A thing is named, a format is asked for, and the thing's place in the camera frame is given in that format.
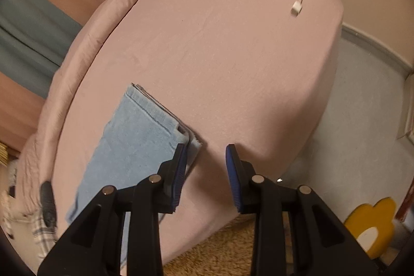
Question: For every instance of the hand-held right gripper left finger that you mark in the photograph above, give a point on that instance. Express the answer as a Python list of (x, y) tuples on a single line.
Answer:
[(179, 175)]

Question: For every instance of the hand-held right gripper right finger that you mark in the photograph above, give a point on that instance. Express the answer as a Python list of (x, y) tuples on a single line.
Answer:
[(233, 179)]

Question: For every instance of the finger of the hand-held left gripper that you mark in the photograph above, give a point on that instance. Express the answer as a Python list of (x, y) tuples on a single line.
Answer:
[(48, 201)]

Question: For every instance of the light blue denim pants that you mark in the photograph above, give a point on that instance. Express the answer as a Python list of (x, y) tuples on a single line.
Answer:
[(129, 150)]

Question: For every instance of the person's plaid clothing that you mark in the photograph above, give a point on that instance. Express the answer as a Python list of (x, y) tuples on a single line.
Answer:
[(35, 230)]

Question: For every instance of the brown fuzzy rug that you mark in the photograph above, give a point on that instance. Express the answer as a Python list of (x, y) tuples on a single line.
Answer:
[(210, 250)]

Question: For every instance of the pink sheeted bed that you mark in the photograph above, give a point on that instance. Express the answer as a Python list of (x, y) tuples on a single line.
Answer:
[(226, 69)]

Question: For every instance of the yellow flower-shaped mat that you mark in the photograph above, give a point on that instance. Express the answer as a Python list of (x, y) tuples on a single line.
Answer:
[(385, 208)]

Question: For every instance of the teal curtain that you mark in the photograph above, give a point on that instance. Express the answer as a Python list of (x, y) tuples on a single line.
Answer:
[(26, 36)]

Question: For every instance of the pink quilted duvet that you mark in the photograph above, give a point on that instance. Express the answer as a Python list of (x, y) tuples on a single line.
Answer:
[(97, 27)]

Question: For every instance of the grey baseboard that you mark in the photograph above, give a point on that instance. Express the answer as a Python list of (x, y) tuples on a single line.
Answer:
[(378, 46)]

